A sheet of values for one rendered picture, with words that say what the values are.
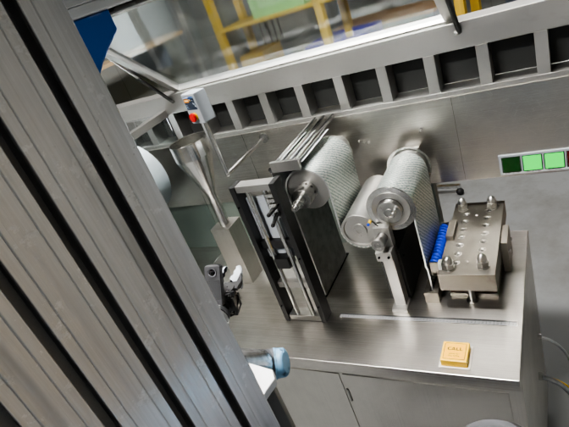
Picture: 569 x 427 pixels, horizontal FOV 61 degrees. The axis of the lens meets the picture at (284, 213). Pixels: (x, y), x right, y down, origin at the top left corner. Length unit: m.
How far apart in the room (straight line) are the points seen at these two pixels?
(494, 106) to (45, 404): 1.47
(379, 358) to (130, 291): 1.19
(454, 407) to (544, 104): 0.92
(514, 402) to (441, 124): 0.84
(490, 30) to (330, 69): 0.50
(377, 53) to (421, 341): 0.89
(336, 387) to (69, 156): 1.43
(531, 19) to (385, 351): 1.01
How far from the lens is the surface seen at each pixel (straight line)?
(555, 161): 1.70
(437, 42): 1.59
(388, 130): 1.72
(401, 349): 1.51
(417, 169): 1.57
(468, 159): 1.72
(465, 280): 1.53
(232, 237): 1.89
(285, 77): 1.77
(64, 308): 0.35
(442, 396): 1.56
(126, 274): 0.37
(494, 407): 1.54
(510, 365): 1.44
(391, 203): 1.42
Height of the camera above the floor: 1.97
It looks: 26 degrees down
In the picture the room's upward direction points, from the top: 21 degrees counter-clockwise
